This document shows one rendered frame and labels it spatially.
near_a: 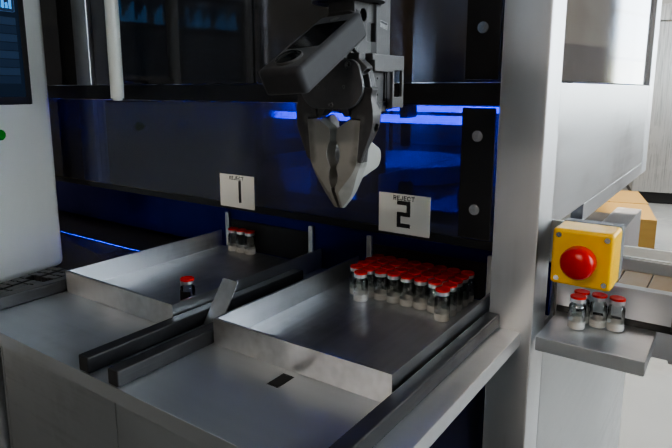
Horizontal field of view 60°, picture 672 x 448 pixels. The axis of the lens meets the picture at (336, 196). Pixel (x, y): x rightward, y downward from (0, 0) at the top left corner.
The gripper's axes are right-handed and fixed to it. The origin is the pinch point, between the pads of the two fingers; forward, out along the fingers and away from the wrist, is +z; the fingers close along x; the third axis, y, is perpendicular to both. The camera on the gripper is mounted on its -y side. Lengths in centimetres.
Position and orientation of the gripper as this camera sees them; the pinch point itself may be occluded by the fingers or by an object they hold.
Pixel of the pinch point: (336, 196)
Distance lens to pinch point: 57.8
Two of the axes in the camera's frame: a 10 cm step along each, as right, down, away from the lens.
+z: 0.0, 9.8, 1.8
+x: -8.2, -1.0, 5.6
